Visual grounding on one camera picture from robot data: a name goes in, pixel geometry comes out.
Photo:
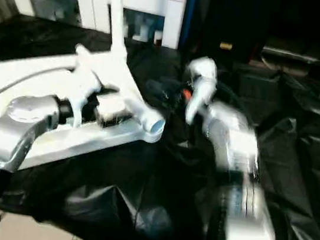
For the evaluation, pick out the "small white jar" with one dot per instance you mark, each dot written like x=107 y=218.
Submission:
x=157 y=36

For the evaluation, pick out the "white plastic table leg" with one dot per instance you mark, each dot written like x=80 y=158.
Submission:
x=118 y=13

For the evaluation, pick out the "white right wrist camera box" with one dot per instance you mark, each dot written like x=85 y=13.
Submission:
x=202 y=84

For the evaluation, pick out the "small brass label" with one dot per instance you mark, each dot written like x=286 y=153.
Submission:
x=226 y=46

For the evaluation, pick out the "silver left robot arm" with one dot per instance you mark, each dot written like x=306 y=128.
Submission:
x=15 y=129

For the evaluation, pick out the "black work mat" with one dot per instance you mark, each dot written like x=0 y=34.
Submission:
x=295 y=175

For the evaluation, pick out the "white plastic table top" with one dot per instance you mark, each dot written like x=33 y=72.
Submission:
x=34 y=78

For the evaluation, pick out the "grey horizontal rail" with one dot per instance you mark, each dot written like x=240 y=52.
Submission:
x=312 y=58

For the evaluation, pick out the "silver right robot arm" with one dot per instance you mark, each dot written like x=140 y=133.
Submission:
x=237 y=166

